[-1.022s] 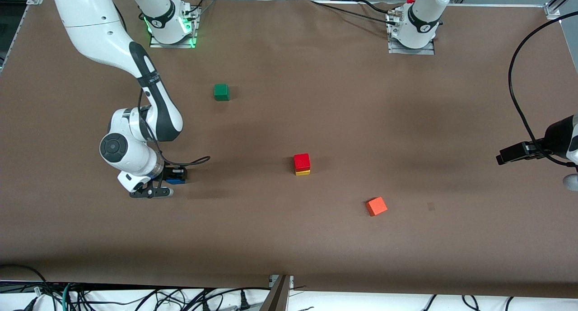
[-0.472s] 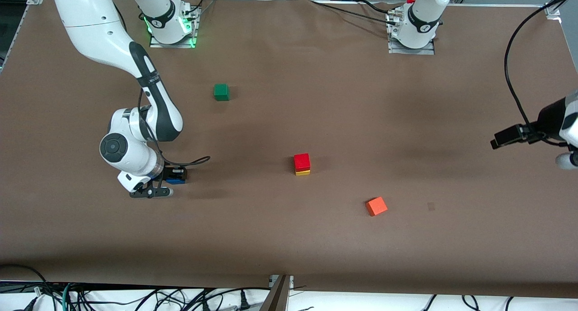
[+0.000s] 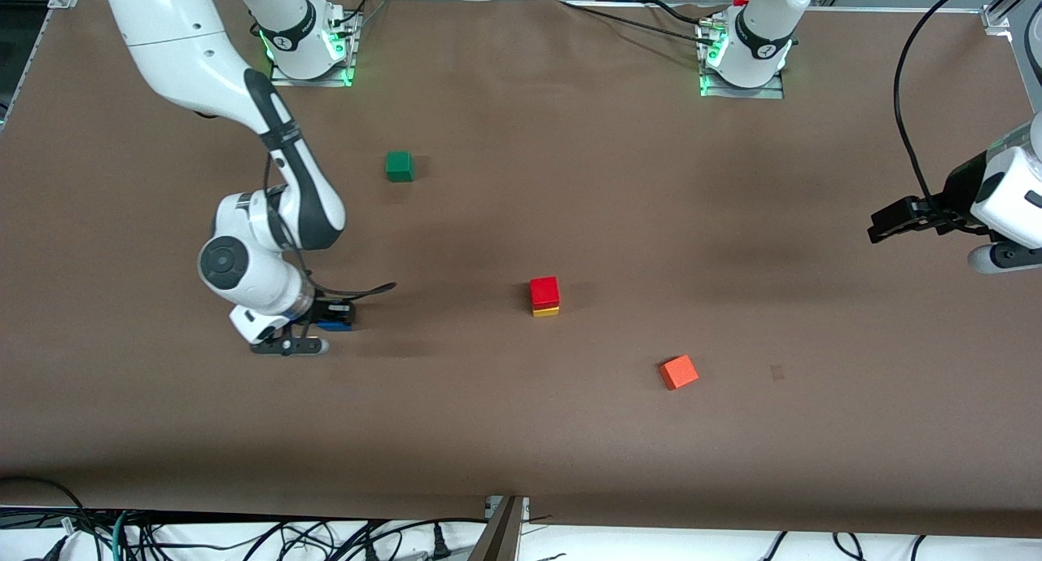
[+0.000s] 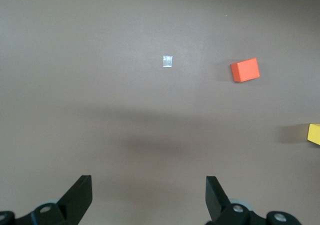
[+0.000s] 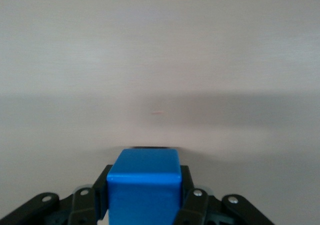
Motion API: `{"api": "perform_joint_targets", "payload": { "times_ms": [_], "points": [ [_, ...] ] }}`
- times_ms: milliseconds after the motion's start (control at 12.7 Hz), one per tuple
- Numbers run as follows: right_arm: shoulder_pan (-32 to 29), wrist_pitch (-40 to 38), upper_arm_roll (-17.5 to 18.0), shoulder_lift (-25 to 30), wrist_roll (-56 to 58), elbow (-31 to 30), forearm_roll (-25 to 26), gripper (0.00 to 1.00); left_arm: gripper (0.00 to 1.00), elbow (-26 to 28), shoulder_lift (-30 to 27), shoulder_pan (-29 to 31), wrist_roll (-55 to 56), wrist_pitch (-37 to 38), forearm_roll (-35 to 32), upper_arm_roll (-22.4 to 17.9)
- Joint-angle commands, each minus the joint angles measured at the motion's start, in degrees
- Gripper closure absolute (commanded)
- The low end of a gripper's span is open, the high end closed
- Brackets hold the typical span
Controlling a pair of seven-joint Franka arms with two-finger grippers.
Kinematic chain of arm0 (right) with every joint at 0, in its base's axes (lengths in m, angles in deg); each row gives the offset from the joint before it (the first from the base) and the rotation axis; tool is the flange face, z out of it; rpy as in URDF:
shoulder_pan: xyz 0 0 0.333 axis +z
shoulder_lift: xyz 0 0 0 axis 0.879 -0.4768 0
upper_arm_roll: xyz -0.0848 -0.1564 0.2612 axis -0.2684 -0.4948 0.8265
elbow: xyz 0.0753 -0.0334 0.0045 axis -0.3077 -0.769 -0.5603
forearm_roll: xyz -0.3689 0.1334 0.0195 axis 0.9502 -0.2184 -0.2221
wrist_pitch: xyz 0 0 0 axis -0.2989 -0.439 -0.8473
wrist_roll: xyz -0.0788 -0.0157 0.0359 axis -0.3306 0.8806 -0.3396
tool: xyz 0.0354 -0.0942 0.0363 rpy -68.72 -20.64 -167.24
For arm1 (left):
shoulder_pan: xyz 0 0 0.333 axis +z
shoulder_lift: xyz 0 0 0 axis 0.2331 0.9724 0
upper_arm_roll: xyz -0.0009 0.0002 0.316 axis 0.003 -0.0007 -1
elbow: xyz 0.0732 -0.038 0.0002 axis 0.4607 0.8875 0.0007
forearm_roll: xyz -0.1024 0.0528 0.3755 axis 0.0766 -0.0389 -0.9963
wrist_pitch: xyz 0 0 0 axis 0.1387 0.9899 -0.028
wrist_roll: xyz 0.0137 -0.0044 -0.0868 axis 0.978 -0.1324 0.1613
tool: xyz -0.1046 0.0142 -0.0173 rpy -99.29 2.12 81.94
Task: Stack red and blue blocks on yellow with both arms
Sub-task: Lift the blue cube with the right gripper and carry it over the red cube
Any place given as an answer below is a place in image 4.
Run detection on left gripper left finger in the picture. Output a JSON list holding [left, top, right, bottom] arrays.
[[0, 175, 93, 225]]

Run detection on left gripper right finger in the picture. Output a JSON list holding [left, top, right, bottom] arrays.
[[205, 175, 305, 225]]

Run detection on yellow wooden block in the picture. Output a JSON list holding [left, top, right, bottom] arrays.
[[306, 123, 320, 146]]

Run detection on orange wooden block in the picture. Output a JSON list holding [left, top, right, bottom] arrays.
[[229, 57, 261, 83]]

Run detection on small clear tape piece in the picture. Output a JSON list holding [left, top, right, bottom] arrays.
[[162, 55, 174, 68]]

